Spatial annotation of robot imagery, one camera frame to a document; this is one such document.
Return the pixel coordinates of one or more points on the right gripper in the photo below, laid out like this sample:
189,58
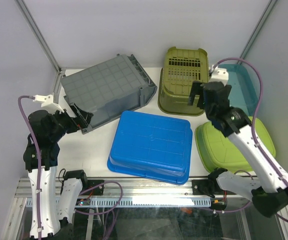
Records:
196,89

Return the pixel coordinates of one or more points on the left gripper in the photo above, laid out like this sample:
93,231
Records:
85,116

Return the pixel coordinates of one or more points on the olive slotted basket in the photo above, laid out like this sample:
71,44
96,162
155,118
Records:
181,68

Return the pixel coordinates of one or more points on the teal translucent container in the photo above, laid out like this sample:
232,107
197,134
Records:
243,94

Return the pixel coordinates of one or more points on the grey plastic crate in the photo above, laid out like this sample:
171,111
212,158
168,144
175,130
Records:
109,88

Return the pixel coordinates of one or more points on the lime green basin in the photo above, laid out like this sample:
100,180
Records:
216,151

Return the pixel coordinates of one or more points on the blue plastic tub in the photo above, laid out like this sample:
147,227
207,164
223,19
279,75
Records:
153,147

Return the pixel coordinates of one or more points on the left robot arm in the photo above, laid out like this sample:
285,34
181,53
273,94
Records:
51,219

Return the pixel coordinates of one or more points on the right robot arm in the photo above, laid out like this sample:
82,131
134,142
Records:
269,192

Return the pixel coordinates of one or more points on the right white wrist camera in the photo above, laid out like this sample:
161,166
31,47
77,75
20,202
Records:
218,74

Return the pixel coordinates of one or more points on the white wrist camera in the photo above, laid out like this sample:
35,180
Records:
48,104
218,74

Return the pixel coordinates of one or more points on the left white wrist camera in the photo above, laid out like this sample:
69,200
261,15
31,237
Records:
48,104

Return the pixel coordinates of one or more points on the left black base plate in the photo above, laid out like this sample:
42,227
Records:
91,188

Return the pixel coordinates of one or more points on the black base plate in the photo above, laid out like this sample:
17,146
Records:
206,187
91,188

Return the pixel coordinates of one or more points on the aluminium mounting rail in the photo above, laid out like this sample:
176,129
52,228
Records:
132,186

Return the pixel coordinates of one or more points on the white slotted cable duct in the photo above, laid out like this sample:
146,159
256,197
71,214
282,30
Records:
145,201

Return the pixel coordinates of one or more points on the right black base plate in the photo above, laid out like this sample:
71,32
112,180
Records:
206,187

